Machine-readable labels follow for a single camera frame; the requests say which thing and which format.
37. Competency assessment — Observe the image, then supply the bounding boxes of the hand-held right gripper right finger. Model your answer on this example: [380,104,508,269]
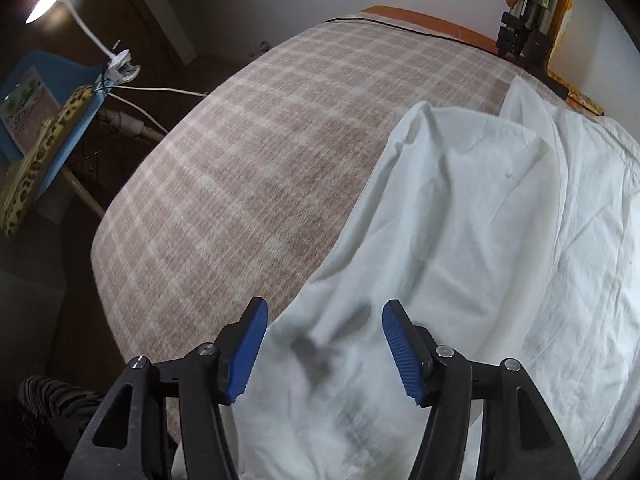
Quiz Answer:
[382,300,583,480]

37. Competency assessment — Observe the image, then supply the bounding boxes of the picture book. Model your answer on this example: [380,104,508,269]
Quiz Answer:
[0,66,62,157]

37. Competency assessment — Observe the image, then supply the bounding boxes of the white clip-on desk lamp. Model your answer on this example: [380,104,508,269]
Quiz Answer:
[25,0,141,86]

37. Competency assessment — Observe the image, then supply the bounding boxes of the orange bed sheet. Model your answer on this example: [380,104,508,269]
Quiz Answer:
[361,6,501,56]

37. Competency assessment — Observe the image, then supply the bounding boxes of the black stand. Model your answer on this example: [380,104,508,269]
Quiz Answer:
[495,2,571,100]

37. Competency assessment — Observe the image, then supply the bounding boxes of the blue chair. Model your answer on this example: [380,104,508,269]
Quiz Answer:
[0,50,108,198]

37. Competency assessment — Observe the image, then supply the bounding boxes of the zebra striped clothing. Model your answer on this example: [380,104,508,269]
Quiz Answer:
[17,375,106,426]

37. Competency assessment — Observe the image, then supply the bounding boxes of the white trousers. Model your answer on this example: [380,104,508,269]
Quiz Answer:
[172,77,640,480]

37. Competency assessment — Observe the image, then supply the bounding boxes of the black cable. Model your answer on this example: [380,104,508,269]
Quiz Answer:
[322,16,498,56]

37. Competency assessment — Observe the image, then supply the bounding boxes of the white cable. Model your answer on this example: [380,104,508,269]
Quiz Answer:
[97,85,210,136]

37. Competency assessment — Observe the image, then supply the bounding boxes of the leopard print cushion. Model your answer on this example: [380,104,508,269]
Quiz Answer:
[1,86,96,238]

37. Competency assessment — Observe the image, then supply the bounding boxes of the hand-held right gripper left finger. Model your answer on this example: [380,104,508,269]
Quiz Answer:
[62,297,268,480]

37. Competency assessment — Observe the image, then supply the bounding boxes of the plaid blanket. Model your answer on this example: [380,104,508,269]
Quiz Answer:
[91,12,566,431]

